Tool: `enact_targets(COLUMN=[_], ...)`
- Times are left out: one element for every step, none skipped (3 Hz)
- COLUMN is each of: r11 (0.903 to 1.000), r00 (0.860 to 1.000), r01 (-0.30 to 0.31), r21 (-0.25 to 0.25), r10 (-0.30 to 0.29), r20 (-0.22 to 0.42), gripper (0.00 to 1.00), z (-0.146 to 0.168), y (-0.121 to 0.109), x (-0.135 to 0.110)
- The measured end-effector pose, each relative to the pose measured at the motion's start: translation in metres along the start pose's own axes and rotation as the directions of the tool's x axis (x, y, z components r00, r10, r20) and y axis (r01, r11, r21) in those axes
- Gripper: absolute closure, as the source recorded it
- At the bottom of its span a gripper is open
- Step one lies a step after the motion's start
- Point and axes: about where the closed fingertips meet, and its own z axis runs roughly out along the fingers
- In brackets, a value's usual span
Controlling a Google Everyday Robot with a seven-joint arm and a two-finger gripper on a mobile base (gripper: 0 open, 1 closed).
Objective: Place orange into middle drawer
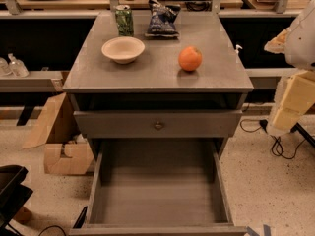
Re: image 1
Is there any black floor cable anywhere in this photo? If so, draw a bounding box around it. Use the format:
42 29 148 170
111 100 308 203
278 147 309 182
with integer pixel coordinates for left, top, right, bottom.
239 117 309 160

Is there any brown cardboard box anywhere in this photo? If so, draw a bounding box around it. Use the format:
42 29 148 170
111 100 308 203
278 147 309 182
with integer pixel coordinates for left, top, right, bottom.
23 92 95 175

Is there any grey drawer cabinet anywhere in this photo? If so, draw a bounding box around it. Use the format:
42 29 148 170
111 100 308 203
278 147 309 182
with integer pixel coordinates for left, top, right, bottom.
64 11 253 152

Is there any black chair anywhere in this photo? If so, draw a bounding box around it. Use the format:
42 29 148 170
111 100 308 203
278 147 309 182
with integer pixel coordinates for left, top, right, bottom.
0 165 33 236

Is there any green soda can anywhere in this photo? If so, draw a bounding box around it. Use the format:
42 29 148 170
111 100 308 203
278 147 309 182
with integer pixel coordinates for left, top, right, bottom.
115 5 134 36

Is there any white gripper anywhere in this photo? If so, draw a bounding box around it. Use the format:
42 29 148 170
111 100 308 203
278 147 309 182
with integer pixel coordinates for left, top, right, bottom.
264 0 315 137

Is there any clear plastic bottle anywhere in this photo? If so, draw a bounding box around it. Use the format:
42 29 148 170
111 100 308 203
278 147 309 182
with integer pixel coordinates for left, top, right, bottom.
8 53 29 78
0 57 12 76

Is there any beige paper bowl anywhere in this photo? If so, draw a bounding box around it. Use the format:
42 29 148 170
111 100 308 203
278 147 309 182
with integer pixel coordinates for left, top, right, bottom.
101 36 145 64

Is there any blue chip bag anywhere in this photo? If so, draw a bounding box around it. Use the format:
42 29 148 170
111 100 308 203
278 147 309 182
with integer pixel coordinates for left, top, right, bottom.
145 0 181 38

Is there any grey middle drawer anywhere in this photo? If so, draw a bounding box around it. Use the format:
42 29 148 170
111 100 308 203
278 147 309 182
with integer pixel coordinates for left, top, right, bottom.
74 110 242 139

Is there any orange fruit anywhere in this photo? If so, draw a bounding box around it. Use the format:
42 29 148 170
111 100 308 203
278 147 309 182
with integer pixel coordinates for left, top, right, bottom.
178 46 203 72

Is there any open grey bottom drawer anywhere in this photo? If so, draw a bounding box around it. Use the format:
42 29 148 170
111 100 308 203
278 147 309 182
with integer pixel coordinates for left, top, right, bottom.
69 139 246 236

